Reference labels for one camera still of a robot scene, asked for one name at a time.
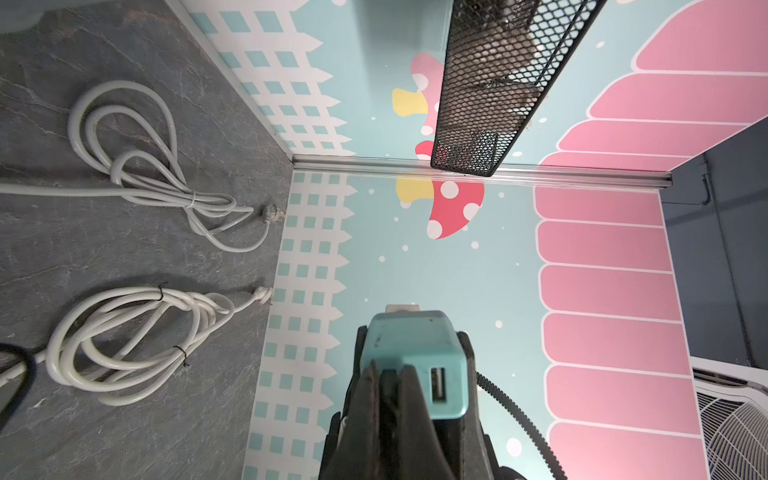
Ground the ceiling air conditioner vent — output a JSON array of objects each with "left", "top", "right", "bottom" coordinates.
[{"left": 691, "top": 357, "right": 768, "bottom": 480}]

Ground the teal USB charger adapter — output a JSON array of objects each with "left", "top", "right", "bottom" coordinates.
[{"left": 357, "top": 304, "right": 470, "bottom": 420}]

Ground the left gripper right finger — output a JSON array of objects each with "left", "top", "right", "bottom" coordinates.
[{"left": 397, "top": 365, "right": 474, "bottom": 479}]

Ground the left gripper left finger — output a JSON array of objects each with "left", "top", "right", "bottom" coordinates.
[{"left": 319, "top": 362, "right": 381, "bottom": 479}]

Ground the black wire mesh basket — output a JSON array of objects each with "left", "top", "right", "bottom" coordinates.
[{"left": 431, "top": 0, "right": 604, "bottom": 177}]

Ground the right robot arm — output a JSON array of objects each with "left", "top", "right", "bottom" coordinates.
[{"left": 319, "top": 311, "right": 566, "bottom": 479}]

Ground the white power cord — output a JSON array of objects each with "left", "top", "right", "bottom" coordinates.
[
  {"left": 0, "top": 80, "right": 283, "bottom": 254},
  {"left": 0, "top": 284, "right": 275, "bottom": 408}
]

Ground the white power cord rear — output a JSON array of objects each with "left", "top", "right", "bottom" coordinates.
[{"left": 0, "top": 80, "right": 283, "bottom": 254}]

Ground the white power cord front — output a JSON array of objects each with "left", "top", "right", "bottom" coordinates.
[{"left": 0, "top": 284, "right": 275, "bottom": 408}]

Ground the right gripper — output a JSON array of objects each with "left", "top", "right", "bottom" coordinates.
[{"left": 318, "top": 332, "right": 498, "bottom": 479}]

